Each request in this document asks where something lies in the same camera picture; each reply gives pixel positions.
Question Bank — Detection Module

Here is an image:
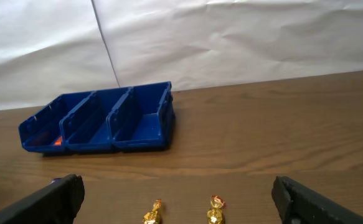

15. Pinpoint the blue tray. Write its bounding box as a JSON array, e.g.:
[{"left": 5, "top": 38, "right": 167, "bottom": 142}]
[{"left": 17, "top": 81, "right": 176, "bottom": 155}]

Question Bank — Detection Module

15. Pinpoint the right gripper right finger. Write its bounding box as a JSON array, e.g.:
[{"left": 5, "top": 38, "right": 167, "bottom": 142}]
[{"left": 271, "top": 175, "right": 363, "bottom": 224}]

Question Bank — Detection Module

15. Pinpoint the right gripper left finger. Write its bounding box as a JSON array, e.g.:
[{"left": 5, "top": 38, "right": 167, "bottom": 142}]
[{"left": 0, "top": 174, "right": 86, "bottom": 224}]

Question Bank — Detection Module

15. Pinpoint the gold candy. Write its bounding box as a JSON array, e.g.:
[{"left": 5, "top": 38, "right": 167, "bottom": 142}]
[
  {"left": 142, "top": 198, "right": 163, "bottom": 224},
  {"left": 206, "top": 194, "right": 226, "bottom": 224}
]

